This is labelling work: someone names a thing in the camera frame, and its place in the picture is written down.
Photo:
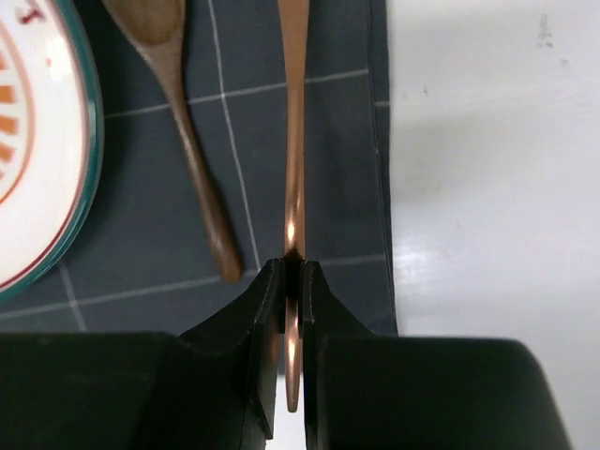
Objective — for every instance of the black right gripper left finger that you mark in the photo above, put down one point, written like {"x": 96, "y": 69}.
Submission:
{"x": 212, "y": 387}

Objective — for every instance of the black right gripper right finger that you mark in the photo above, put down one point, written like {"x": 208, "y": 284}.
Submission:
{"x": 364, "y": 391}

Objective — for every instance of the dark grey checked cloth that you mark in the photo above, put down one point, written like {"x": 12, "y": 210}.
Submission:
{"x": 141, "y": 260}

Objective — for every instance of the white plate with orange pattern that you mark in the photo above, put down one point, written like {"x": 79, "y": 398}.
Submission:
{"x": 52, "y": 136}

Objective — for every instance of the dark wooden spoon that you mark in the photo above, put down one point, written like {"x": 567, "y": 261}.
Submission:
{"x": 156, "y": 29}

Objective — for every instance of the copper knife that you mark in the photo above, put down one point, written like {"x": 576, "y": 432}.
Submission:
{"x": 293, "y": 16}

